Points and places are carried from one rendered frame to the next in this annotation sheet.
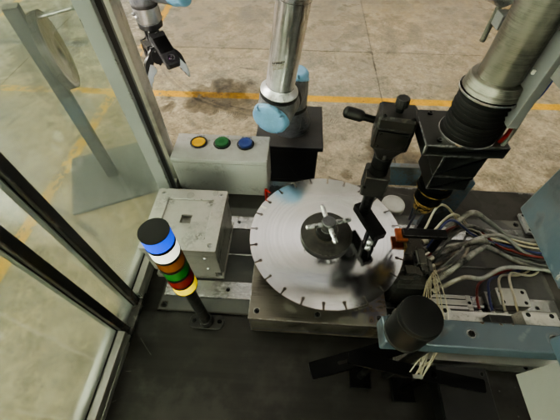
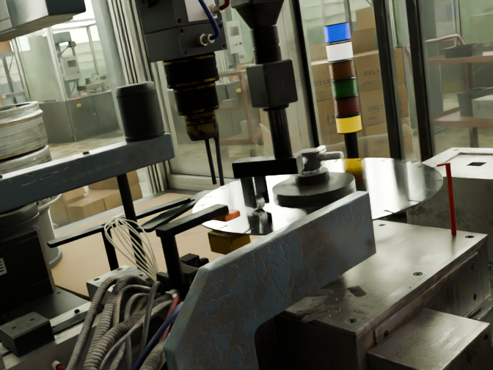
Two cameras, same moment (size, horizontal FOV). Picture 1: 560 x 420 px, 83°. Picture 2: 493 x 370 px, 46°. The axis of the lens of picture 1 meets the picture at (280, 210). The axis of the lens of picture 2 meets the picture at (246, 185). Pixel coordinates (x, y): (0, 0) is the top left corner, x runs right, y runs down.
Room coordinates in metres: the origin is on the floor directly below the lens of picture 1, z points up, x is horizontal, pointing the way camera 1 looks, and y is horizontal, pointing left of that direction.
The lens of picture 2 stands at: (0.84, -0.69, 1.15)
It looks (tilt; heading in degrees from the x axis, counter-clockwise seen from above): 14 degrees down; 136
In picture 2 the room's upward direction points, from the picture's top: 10 degrees counter-clockwise
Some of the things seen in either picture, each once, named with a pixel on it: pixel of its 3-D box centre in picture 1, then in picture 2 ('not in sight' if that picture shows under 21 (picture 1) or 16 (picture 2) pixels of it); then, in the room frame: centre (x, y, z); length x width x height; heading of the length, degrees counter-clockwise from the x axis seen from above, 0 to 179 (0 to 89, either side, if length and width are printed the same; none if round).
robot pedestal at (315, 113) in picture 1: (288, 187); not in sight; (0.99, -0.04, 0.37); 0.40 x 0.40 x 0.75; 86
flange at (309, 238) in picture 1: (326, 232); (312, 180); (0.37, -0.10, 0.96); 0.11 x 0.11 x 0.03
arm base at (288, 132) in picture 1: (290, 113); not in sight; (0.99, -0.04, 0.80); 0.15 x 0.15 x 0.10
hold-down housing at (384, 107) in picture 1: (385, 151); (262, 21); (0.39, -0.17, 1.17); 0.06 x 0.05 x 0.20; 77
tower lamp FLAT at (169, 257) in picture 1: (162, 247); (339, 51); (0.25, 0.18, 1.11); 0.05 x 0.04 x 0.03; 176
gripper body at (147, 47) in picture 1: (155, 41); not in sight; (1.03, 0.39, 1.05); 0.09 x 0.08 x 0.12; 35
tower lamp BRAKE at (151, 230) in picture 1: (157, 236); (337, 32); (0.25, 0.18, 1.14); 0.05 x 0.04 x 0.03; 176
